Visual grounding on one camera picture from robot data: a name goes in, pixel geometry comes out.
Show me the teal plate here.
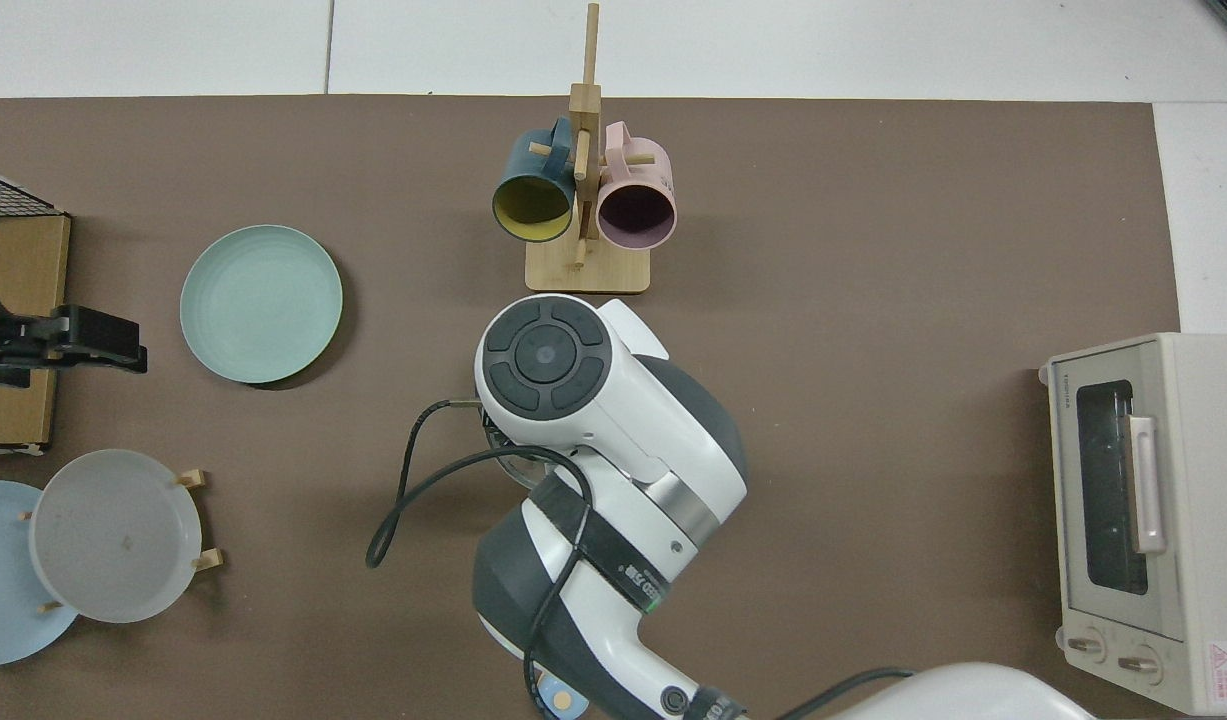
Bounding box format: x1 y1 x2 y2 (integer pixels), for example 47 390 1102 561
179 224 344 386

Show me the wooden plate rack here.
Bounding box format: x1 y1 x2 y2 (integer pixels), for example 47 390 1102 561
18 468 224 613

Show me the brown table cloth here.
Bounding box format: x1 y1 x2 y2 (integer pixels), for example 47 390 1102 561
0 96 1181 720

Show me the dark blue cup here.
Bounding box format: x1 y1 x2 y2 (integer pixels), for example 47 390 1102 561
491 117 580 244

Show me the black pan with blue handle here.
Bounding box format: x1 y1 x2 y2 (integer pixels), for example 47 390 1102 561
518 655 587 720

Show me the wire basket with wooden floor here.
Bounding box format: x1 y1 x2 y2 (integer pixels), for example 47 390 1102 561
0 165 74 458

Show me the pink cup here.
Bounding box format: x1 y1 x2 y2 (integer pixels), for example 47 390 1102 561
595 121 678 250

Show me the grey plate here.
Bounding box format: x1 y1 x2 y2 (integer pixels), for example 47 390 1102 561
28 449 204 625

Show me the light blue plate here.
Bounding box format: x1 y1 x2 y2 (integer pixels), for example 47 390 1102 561
0 480 82 667

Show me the wooden cup stand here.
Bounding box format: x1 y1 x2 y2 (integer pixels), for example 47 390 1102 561
525 3 655 294

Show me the pale toaster oven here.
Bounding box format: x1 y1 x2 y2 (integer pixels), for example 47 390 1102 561
1038 332 1227 717

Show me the glass lid with blue knob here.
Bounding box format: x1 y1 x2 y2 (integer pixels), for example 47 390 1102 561
476 415 564 493

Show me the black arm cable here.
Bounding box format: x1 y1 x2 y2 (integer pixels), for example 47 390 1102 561
366 398 914 720

